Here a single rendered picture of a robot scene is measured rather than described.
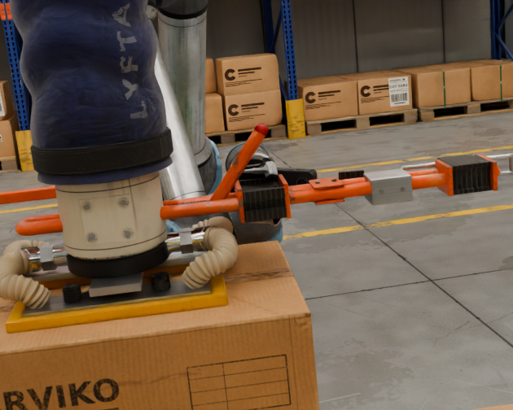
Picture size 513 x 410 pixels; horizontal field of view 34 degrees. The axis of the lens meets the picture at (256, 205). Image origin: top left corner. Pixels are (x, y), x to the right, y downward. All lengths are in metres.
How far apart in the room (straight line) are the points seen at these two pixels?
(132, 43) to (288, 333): 0.49
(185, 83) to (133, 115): 0.74
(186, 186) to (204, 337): 0.51
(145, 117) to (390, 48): 9.15
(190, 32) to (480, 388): 1.77
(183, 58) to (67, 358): 0.92
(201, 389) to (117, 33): 0.54
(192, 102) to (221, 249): 0.80
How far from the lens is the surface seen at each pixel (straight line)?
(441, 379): 3.21
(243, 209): 1.37
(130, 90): 1.30
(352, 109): 8.97
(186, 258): 1.42
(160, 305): 1.31
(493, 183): 1.46
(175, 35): 1.95
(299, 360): 1.28
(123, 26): 1.30
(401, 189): 1.42
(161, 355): 1.26
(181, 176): 1.70
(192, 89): 2.05
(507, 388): 3.16
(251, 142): 1.39
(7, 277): 1.36
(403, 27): 10.44
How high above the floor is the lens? 1.40
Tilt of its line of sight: 13 degrees down
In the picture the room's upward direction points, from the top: 5 degrees counter-clockwise
